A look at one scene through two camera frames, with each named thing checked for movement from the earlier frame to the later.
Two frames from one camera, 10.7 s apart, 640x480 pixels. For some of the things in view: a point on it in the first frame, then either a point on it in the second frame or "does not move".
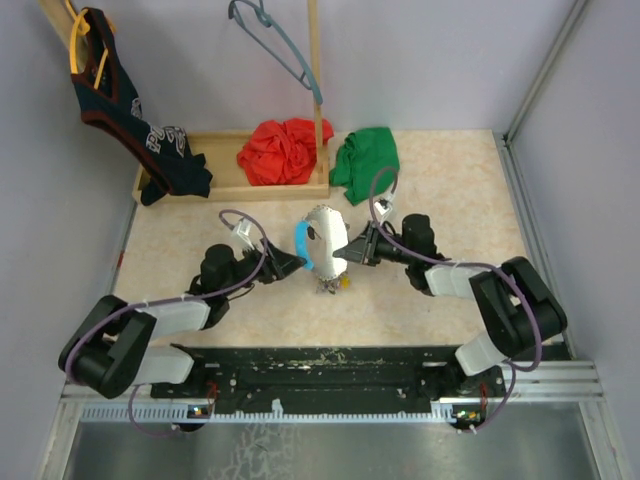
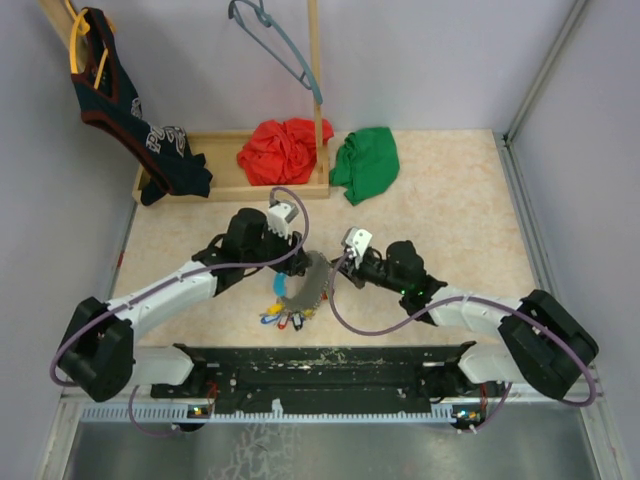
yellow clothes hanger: [82, 27] does not move
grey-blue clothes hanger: [270, 22] does not move
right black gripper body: [391, 248] -> [372, 269]
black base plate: [328, 375] does not move
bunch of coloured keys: [324, 283] -> [277, 314]
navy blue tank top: [110, 103] does not move
